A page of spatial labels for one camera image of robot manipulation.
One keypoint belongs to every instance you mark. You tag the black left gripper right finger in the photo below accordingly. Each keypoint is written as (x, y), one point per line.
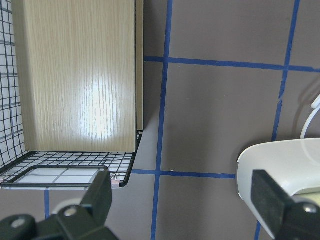
(287, 217)

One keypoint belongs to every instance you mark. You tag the wire basket with wooden shelf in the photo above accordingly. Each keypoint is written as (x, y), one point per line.
(71, 92)

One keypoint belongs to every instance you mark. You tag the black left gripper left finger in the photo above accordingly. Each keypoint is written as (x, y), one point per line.
(86, 220)

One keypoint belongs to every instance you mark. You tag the white two-slot toaster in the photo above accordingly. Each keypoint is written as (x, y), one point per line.
(293, 164)

